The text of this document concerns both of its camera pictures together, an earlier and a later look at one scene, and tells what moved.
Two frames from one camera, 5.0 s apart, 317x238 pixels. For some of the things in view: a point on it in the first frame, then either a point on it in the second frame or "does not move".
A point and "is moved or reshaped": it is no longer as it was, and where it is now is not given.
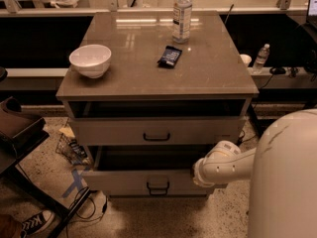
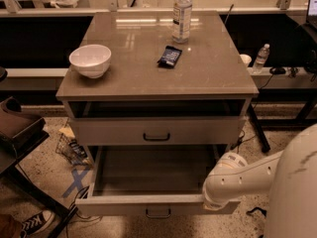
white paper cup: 246,59 does not move
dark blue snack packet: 169,57 does not move
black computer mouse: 277,70 does not move
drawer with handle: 144,171 is moved or reshaped
